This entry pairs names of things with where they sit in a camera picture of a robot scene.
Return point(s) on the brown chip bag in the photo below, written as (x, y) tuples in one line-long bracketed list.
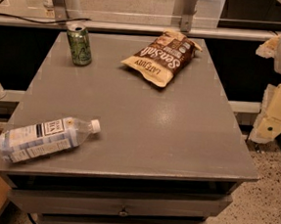
[(165, 57)]

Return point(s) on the green soda can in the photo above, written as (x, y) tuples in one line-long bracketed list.
[(79, 44)]

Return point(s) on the upper drawer knob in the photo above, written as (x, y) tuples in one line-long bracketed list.
[(123, 212)]

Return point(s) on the grey drawer cabinet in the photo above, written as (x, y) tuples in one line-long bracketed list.
[(170, 155)]

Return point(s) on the clear plastic water bottle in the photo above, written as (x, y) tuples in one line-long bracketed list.
[(47, 138)]

